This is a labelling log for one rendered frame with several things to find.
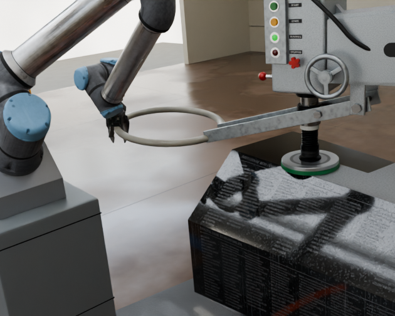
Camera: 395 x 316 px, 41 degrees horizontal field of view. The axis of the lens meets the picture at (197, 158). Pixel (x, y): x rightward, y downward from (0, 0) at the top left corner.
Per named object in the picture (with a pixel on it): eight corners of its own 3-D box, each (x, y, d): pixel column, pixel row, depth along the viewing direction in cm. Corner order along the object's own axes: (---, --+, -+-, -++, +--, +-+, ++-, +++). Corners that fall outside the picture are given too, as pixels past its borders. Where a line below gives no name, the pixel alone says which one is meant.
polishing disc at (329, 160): (311, 175, 187) (311, 172, 187) (269, 162, 204) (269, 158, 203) (350, 160, 199) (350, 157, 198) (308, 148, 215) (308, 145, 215)
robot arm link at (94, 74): (91, 86, 206) (115, 79, 214) (75, 63, 208) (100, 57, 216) (82, 100, 212) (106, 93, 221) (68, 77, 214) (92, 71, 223)
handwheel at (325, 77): (357, 94, 176) (358, 49, 171) (347, 102, 168) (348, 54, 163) (313, 92, 184) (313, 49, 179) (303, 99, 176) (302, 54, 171)
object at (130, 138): (245, 123, 240) (245, 116, 239) (184, 157, 202) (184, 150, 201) (158, 105, 265) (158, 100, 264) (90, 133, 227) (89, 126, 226)
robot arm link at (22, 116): (10, 164, 176) (19, 138, 163) (-15, 123, 179) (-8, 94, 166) (51, 148, 185) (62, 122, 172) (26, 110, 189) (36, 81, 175)
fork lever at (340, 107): (384, 100, 188) (380, 86, 187) (368, 113, 173) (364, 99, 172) (225, 132, 230) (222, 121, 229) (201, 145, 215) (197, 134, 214)
